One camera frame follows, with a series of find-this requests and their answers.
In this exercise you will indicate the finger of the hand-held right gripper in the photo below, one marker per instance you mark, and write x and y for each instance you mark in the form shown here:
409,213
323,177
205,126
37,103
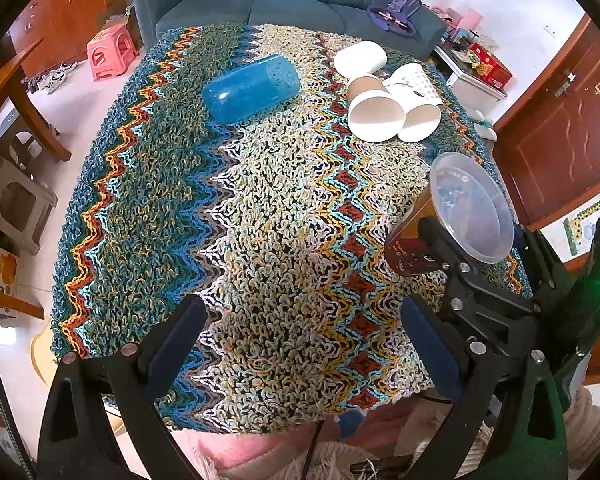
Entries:
485,305
545,270

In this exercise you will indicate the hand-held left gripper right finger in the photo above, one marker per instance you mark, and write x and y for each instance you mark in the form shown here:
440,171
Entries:
430,347

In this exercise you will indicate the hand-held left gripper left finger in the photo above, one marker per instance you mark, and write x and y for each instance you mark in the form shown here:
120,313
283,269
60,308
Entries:
172,347

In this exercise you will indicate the clear plastic cup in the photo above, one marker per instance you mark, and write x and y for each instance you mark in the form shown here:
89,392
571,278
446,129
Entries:
467,205

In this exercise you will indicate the white patterned paper cup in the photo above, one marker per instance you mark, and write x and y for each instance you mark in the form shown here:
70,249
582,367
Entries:
417,97

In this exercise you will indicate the brown paper cup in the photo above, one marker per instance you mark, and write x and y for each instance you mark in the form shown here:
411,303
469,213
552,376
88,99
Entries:
375,112

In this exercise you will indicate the blue plastic cup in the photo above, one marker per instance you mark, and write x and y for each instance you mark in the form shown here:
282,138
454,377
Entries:
252,87

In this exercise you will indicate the plain white paper cup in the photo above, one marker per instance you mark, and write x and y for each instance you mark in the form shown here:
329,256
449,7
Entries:
360,57

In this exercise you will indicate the zigzag knitted blanket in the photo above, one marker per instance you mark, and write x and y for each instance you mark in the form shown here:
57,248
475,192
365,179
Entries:
260,240

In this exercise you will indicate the wooden door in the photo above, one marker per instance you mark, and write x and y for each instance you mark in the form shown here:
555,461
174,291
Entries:
560,130

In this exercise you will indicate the cream knitted cloth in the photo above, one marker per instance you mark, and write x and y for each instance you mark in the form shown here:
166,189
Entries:
587,435

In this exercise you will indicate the white low table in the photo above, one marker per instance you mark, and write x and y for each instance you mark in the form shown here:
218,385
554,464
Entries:
472,87

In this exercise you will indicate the red box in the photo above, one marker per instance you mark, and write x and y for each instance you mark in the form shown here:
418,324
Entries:
490,67

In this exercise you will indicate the grey plastic stool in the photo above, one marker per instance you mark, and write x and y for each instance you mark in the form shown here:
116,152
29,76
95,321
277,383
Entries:
17,200

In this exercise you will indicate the pair of shoes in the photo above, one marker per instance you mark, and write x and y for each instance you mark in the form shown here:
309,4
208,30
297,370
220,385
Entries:
55,76

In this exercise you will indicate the wooden table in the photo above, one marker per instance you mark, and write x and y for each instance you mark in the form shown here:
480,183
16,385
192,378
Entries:
15,95

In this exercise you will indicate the purple bag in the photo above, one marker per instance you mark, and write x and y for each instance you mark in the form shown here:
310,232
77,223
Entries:
395,12

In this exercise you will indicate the pink plastic stool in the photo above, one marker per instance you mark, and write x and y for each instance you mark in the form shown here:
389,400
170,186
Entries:
109,50

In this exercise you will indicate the wooden cabinet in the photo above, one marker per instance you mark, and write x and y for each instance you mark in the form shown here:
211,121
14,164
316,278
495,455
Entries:
65,15

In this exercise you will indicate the dark teal sofa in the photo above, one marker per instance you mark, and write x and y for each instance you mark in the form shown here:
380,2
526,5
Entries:
280,7

